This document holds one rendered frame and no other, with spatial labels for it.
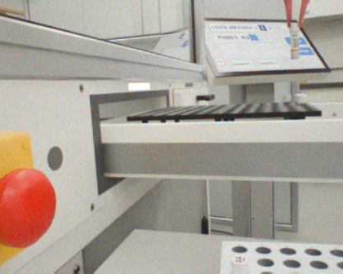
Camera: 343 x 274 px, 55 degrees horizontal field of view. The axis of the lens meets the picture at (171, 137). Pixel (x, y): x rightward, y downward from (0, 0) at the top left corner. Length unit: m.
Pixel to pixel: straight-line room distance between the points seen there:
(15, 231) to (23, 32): 0.17
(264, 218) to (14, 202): 1.38
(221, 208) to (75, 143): 2.03
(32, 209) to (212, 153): 0.21
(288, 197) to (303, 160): 1.89
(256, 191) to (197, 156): 1.11
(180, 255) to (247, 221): 1.12
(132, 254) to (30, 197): 0.21
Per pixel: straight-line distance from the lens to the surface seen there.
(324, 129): 0.35
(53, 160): 0.31
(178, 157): 0.36
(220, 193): 2.30
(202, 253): 0.37
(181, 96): 0.66
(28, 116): 0.29
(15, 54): 0.29
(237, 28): 1.41
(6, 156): 0.21
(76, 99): 0.35
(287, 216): 2.27
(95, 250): 0.42
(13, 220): 0.18
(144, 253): 0.37
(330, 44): 4.11
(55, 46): 0.33
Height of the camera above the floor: 0.93
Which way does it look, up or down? 8 degrees down
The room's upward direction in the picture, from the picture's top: 3 degrees counter-clockwise
